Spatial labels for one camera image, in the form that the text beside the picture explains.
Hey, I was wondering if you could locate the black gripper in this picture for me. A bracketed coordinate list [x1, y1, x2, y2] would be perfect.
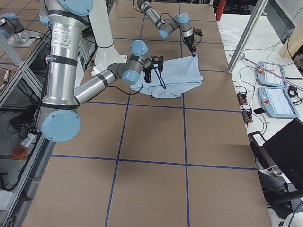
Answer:
[143, 63, 154, 83]
[183, 35, 196, 57]

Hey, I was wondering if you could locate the light blue button shirt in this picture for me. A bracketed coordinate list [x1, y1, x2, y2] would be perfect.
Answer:
[131, 56, 203, 99]

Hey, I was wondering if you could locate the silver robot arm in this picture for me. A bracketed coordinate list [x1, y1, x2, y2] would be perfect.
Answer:
[136, 0, 201, 57]
[36, 0, 150, 142]

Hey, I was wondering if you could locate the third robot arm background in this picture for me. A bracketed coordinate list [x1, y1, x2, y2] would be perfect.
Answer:
[0, 13, 41, 47]

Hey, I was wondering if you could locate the reacher grabber stick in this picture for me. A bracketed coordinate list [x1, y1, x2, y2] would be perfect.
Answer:
[240, 54, 303, 91]

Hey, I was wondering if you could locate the red cylinder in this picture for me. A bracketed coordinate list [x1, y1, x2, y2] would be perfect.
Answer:
[216, 0, 226, 21]

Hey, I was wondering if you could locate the orange black connector box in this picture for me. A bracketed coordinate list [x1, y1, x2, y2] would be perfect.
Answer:
[237, 92, 248, 105]

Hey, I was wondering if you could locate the upper teach pendant tablet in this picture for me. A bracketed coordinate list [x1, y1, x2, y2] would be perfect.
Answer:
[257, 61, 288, 88]

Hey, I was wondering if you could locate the teach pendant tablet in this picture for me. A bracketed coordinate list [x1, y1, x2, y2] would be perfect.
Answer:
[258, 86, 299, 119]
[257, 61, 288, 88]

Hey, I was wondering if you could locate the brown paper table mat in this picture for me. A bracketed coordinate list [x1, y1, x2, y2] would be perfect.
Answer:
[23, 3, 271, 227]

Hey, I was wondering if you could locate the black smartphone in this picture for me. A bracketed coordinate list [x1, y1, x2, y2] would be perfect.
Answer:
[253, 108, 266, 115]

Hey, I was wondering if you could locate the lower teach pendant tablet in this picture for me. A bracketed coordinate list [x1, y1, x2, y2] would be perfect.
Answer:
[258, 86, 299, 119]

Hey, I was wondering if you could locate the black laptop on stand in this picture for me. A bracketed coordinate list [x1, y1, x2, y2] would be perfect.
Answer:
[248, 118, 303, 219]

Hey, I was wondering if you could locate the orange box under table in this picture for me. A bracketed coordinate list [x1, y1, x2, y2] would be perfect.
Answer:
[11, 145, 28, 160]

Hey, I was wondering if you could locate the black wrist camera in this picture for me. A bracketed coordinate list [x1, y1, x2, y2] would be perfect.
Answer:
[193, 27, 203, 38]
[150, 55, 164, 74]

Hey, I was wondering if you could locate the aluminium frame post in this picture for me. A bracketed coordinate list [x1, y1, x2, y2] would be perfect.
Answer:
[227, 0, 268, 74]

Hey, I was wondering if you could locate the aluminium frame rail left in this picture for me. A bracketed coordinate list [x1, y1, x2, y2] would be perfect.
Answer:
[0, 29, 55, 227]

